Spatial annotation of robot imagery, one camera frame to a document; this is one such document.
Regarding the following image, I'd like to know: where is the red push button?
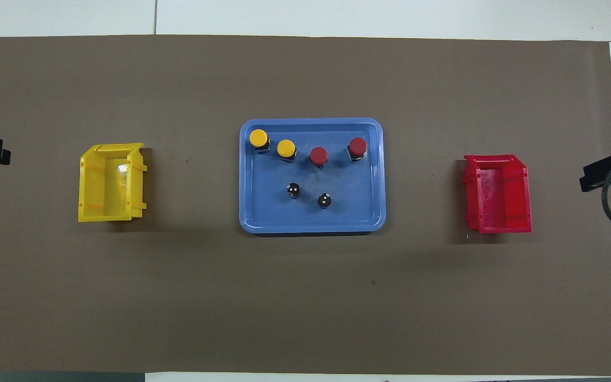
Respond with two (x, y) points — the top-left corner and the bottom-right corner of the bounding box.
(346, 137), (368, 162)
(309, 146), (330, 170)

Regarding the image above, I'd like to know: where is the red plastic bin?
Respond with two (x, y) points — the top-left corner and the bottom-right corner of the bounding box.
(462, 154), (533, 235)

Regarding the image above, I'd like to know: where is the brown table mat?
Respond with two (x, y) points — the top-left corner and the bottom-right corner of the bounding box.
(0, 34), (611, 376)

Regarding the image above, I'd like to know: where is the yellow push button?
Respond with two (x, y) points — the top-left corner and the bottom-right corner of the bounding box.
(276, 139), (298, 162)
(249, 129), (271, 154)

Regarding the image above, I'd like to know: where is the blue plastic tray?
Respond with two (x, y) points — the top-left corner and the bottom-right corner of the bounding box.
(239, 117), (387, 235)

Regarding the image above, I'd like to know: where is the yellow plastic bin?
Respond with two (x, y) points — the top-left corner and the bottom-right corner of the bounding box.
(77, 142), (148, 223)

